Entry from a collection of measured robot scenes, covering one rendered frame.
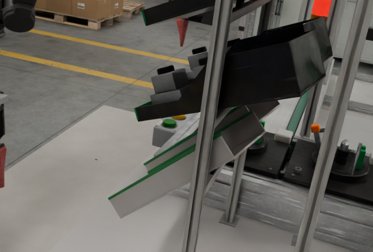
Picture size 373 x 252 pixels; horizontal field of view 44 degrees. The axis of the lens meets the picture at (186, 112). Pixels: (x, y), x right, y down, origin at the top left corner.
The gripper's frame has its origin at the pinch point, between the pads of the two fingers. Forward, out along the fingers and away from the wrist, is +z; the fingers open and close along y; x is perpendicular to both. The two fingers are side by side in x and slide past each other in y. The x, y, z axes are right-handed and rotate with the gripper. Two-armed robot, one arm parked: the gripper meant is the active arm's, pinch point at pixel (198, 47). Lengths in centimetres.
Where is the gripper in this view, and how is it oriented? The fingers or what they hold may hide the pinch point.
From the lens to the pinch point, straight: 130.2
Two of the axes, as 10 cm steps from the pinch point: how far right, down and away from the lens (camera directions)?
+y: -9.5, -2.4, 2.0
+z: -2.0, 9.6, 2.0
